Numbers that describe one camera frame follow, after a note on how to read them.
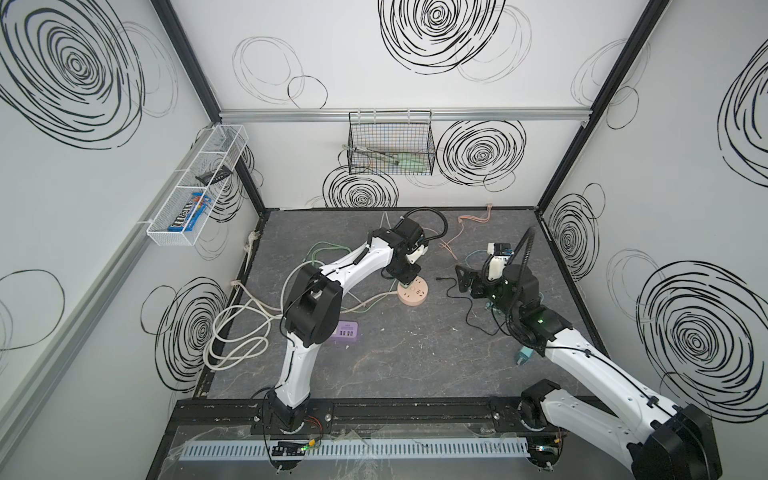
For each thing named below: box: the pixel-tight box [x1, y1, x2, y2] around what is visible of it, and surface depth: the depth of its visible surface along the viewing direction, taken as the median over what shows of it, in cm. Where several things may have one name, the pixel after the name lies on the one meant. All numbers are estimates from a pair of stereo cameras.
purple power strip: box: [330, 321, 359, 344], surface depth 88 cm
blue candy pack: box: [168, 192, 212, 232], surface depth 72 cm
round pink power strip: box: [397, 276, 429, 307], surface depth 96 cm
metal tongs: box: [342, 144, 400, 165], surface depth 88 cm
